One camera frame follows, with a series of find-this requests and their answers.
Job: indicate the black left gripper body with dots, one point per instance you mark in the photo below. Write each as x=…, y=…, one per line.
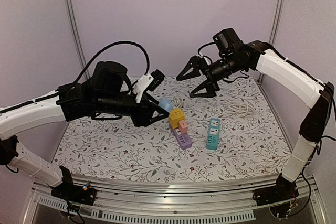
x=139, y=119

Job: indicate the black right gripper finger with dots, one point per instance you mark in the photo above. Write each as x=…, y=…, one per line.
x=207, y=89
x=194, y=68

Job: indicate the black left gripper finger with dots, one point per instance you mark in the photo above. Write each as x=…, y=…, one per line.
x=154, y=100
x=157, y=118

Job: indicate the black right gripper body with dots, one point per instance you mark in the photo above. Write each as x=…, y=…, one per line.
x=205, y=72

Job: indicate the blue plug adapter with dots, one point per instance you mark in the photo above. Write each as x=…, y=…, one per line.
x=166, y=104

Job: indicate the yellow cube socket adapter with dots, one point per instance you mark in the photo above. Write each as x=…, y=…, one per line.
x=175, y=116

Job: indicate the pink plug adapter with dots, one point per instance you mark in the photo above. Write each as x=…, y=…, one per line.
x=183, y=127

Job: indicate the purple power strip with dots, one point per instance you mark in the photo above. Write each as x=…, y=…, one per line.
x=183, y=139

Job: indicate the teal power strip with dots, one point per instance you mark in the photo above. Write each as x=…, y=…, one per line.
x=212, y=140

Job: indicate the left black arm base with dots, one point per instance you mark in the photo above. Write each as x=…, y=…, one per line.
x=68, y=191

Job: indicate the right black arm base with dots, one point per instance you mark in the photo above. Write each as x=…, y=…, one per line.
x=282, y=190

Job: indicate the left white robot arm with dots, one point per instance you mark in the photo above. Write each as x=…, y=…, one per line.
x=108, y=94

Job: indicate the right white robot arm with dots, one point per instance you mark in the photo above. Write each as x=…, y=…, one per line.
x=235, y=56

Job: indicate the floral patterned table mat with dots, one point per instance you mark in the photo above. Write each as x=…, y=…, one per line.
x=250, y=140

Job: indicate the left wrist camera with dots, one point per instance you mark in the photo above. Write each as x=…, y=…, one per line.
x=149, y=81

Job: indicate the aluminium front rail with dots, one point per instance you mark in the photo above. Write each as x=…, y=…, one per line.
x=225, y=201

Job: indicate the right aluminium frame post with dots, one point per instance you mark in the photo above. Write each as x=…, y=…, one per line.
x=276, y=21

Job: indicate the aluminium frame post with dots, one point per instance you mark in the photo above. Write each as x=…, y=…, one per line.
x=74, y=31
x=276, y=21

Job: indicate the left aluminium frame post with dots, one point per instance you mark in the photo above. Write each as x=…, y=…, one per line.
x=74, y=31

